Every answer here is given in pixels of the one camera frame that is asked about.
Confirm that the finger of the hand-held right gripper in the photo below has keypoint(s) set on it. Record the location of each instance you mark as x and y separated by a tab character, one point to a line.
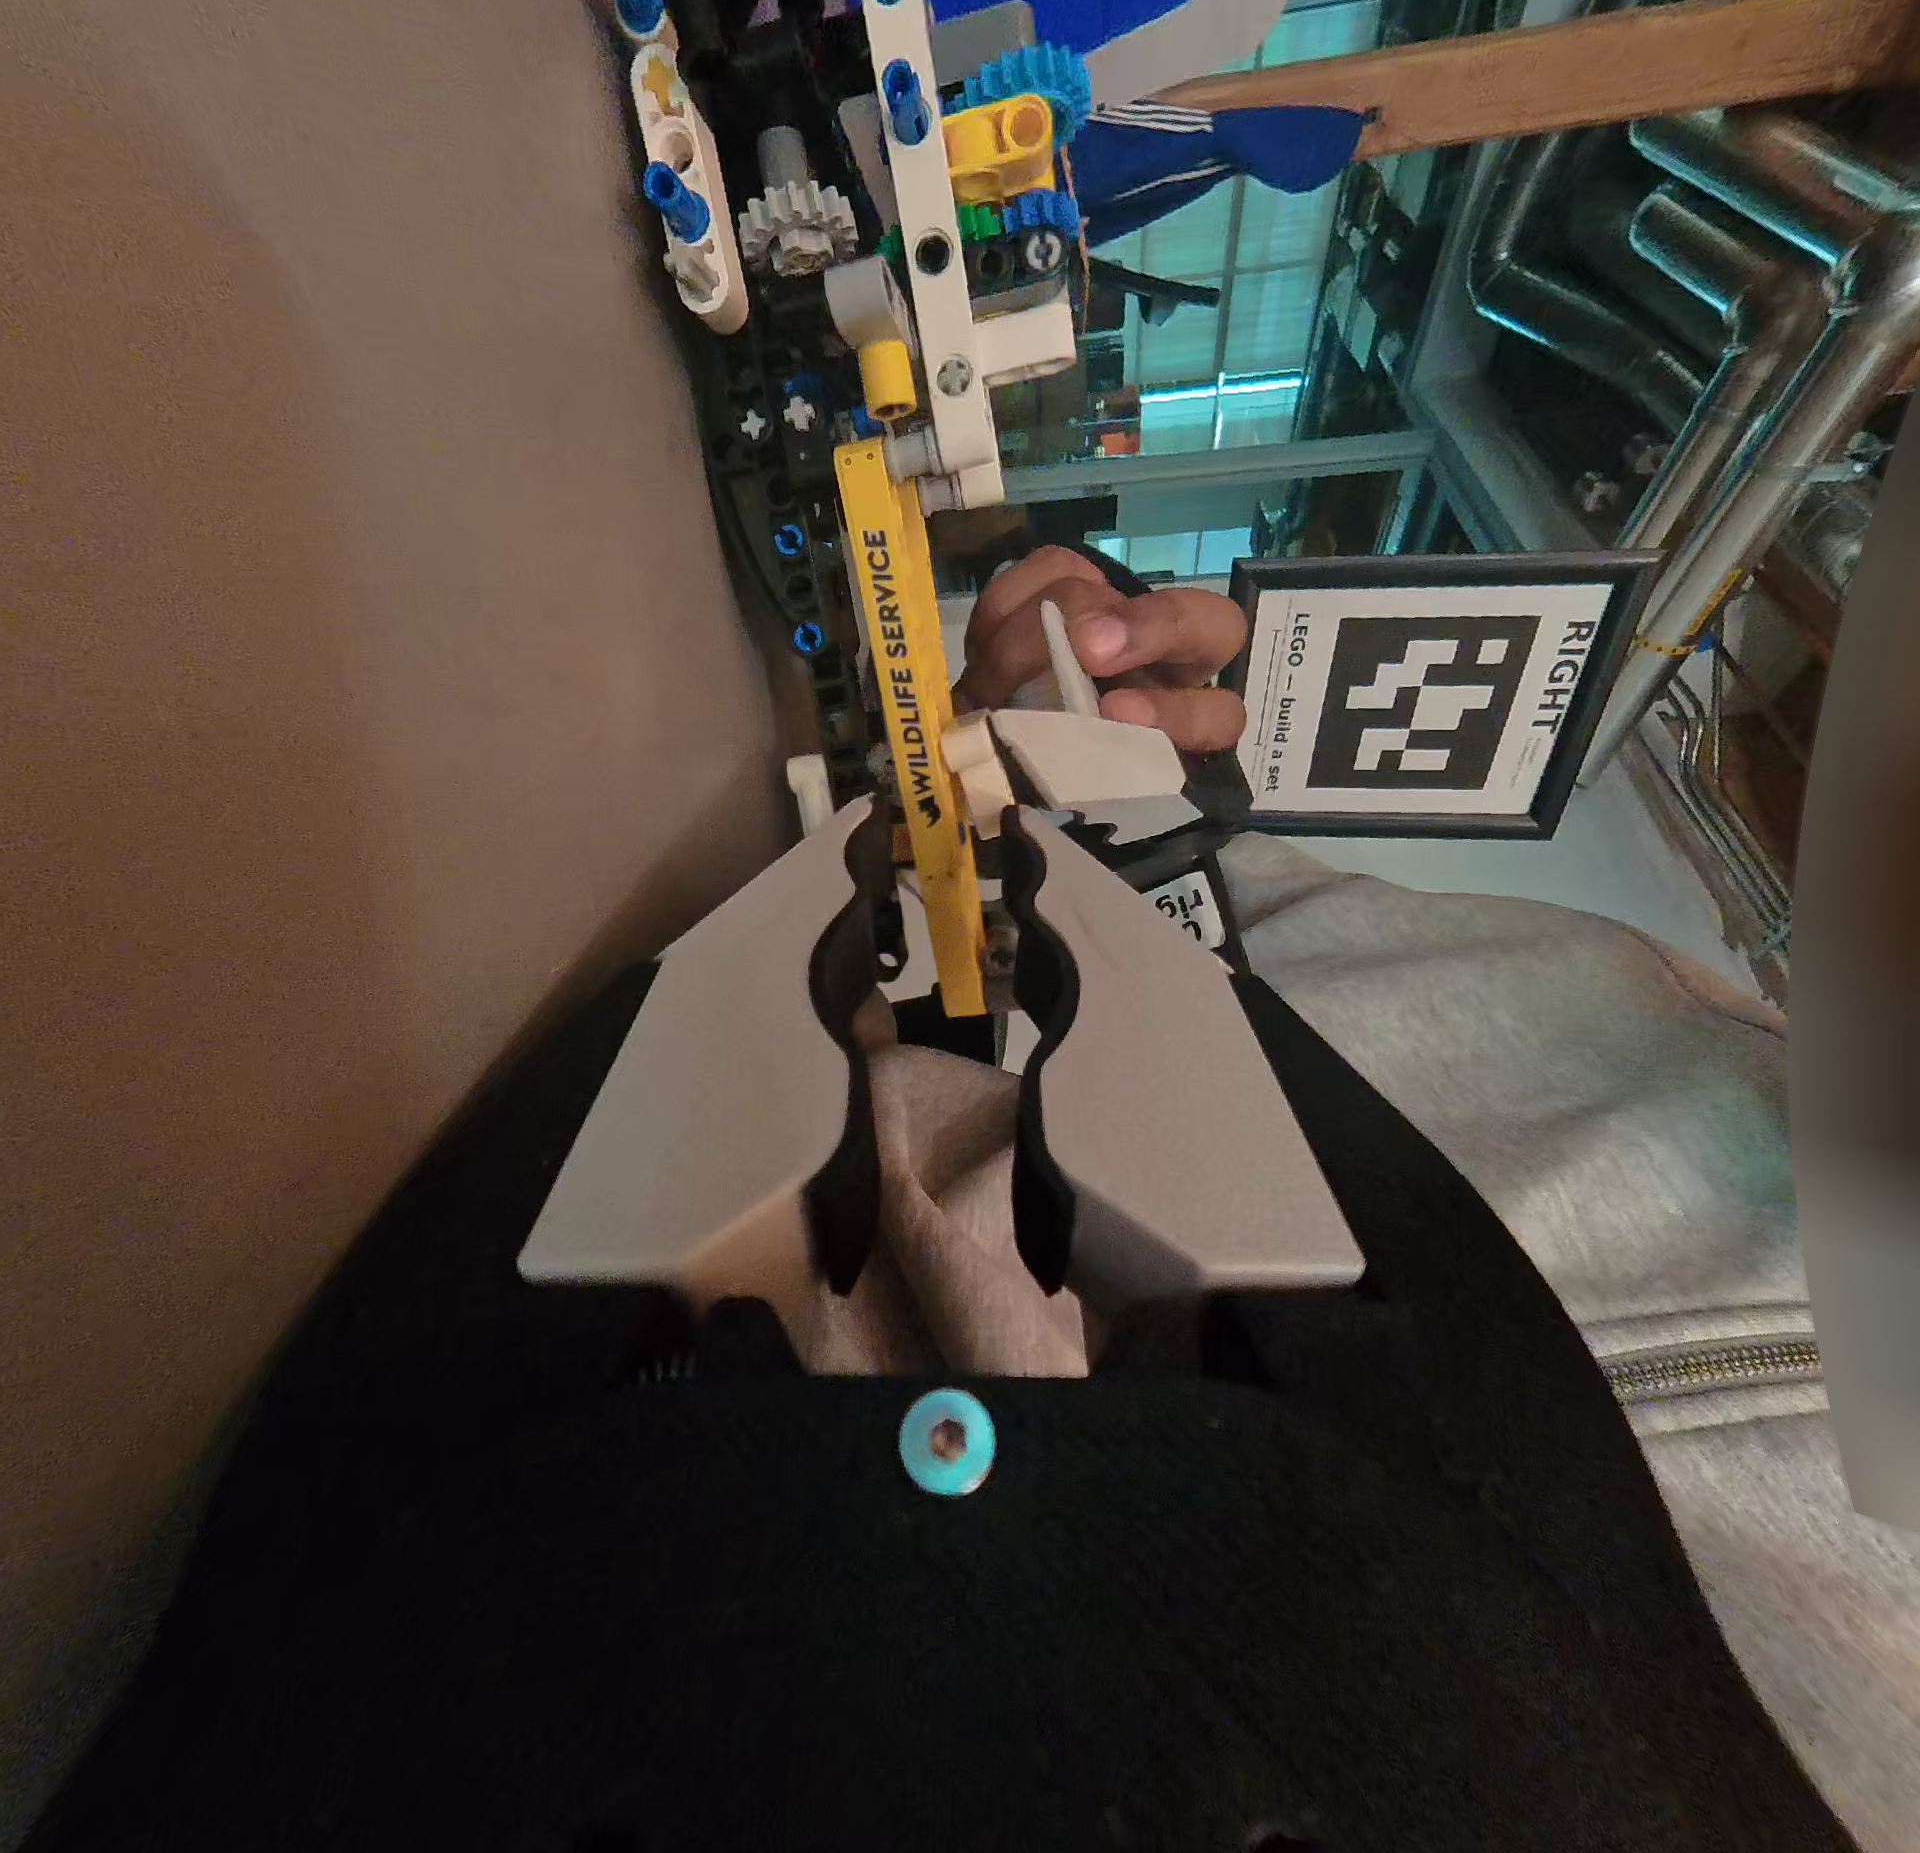
1096	758

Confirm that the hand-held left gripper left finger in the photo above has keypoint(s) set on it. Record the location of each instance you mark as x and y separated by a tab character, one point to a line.
704	1120

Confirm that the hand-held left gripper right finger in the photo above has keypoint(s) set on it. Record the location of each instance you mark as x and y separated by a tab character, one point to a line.
1202	1132

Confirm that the light grey lego connector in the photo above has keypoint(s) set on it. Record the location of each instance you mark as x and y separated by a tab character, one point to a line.
976	758

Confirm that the lego technic vehicle model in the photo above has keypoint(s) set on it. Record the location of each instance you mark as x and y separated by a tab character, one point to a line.
896	639

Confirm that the person's right forearm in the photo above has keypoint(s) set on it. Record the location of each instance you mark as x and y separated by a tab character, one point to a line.
1502	1014

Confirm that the person's right hand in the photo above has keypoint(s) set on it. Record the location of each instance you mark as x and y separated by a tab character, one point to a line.
1156	631

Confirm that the blue striped jacket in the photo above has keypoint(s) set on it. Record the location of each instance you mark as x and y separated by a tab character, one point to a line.
1202	157

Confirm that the metal ventilation ducts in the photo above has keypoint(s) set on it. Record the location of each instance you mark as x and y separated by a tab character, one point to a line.
1575	280

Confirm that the silver metal pole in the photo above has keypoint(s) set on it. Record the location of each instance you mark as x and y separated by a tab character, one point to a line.
1770	428

